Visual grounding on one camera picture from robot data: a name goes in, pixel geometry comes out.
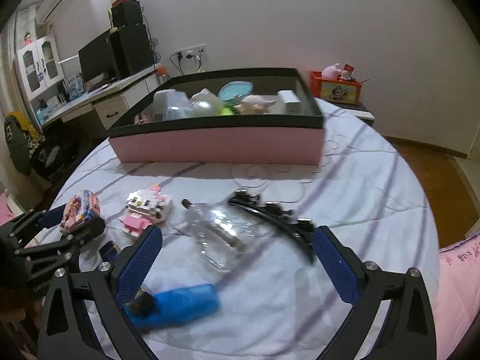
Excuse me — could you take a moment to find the red storage crate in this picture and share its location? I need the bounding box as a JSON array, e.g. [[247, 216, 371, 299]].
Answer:
[[310, 70, 362, 106]]

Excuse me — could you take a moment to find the dark glossy small object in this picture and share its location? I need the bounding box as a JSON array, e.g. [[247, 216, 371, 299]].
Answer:
[[98, 240, 121, 265]]

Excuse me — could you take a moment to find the pearly white round figurine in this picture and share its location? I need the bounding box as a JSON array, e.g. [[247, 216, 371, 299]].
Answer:
[[189, 88, 226, 118]]

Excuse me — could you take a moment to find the white plug-in repellent device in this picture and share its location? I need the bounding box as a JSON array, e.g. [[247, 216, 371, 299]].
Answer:
[[153, 89, 190, 121]]

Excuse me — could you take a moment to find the pink plush toy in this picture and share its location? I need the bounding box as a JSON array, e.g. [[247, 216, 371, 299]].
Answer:
[[322, 64, 344, 80]]

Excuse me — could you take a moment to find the pink white brick cat figure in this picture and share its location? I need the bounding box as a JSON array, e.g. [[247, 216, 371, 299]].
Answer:
[[119, 183, 173, 238]]

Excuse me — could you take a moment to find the dark printed jacket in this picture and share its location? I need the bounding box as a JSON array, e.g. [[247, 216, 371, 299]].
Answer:
[[4, 112, 44, 175]]

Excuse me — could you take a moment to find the black office chair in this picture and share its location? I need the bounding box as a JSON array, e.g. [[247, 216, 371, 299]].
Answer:
[[30, 120, 81, 181]]

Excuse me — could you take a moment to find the pink quilt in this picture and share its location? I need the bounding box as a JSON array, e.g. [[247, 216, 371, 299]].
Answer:
[[437, 229, 480, 360]]

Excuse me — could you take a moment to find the blue plastic tube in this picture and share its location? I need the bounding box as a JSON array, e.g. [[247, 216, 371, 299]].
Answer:
[[122, 284, 220, 331]]

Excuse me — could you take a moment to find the white desk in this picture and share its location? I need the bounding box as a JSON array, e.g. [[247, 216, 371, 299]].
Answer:
[[35, 64, 162, 128]]

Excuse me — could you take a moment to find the white striped bedsheet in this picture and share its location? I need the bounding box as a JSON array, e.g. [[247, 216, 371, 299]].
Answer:
[[35, 97, 439, 360]]

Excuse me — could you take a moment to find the black computer tower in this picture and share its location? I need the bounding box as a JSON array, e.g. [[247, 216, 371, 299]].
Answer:
[[109, 24, 155, 77]]

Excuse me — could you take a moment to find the white glass-door cabinet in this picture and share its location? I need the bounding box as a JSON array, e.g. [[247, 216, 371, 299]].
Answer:
[[15, 34, 65, 102]]

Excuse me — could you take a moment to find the black speaker box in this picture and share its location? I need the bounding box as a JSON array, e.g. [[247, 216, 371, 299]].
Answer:
[[112, 1, 144, 29]]

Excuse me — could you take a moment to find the white wall outlet strip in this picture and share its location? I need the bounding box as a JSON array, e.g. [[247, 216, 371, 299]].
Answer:
[[174, 44, 207, 58]]

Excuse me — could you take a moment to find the colourful brick block toy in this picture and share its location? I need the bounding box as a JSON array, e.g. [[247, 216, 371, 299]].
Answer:
[[59, 189, 103, 233]]

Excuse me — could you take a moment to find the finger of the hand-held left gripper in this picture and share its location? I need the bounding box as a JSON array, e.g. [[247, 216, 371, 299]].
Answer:
[[0, 205, 70, 250], [15, 215, 107, 282]]

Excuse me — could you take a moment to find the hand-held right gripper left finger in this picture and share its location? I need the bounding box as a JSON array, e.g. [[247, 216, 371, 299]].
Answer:
[[37, 225, 164, 360]]

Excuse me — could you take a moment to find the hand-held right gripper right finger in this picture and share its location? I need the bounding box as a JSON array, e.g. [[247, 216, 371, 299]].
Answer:
[[312, 226, 437, 360]]

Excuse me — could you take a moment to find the black cable bundle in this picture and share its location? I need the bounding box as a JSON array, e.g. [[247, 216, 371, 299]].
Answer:
[[227, 190, 319, 263]]

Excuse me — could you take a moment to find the black monitor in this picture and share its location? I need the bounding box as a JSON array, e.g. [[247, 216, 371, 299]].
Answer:
[[78, 32, 120, 83]]

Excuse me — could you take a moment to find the black power cable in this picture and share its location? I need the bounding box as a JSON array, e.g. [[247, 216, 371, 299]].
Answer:
[[170, 53, 186, 76]]

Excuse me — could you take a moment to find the pink cloth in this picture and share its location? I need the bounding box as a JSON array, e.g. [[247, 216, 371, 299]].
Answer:
[[0, 193, 16, 226]]

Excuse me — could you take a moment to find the small white box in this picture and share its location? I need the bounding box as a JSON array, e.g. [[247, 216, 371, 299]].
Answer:
[[277, 90, 301, 114]]

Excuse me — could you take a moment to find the pink box with black rim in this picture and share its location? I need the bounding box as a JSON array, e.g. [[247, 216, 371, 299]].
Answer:
[[108, 67, 325, 166]]

